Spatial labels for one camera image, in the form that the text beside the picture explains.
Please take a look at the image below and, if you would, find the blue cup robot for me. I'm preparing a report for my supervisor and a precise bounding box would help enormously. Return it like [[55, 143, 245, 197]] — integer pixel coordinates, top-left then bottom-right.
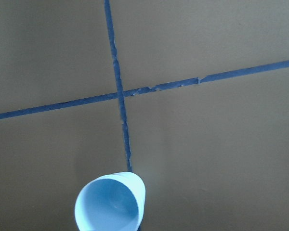
[[74, 172, 146, 231]]

